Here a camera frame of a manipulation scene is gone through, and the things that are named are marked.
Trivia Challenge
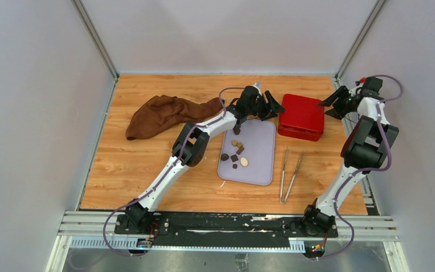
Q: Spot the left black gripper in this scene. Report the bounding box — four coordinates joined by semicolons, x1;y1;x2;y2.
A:
246;91;285;122

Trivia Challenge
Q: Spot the red box lid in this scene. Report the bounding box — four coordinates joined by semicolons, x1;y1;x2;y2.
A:
278;93;325;130

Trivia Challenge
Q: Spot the red box with white liners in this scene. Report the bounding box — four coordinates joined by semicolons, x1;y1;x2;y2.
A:
278;126;324;142

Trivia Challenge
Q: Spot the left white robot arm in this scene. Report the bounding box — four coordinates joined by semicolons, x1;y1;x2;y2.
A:
123;82;285;234

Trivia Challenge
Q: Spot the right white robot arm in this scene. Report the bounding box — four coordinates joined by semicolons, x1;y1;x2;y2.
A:
300;75;399;237

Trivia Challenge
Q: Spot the dark heart chocolate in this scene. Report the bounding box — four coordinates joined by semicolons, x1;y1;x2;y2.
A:
233;127;241;135

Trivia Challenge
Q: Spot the white oval chocolate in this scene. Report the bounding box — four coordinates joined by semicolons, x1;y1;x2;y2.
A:
240;158;249;167

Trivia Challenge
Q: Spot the dark round chocolate left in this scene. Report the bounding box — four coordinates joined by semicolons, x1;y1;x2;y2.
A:
220;154;229;161

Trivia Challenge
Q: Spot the lavender tray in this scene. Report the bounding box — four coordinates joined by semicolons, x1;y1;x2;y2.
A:
217;120;276;186

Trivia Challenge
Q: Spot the brown cloth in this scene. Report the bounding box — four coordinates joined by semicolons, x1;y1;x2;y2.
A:
125;95;223;141

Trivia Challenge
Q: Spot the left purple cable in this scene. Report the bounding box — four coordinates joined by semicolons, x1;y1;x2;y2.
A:
103;87;246;258

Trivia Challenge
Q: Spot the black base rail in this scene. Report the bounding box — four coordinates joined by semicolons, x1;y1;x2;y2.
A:
114;211;338;249

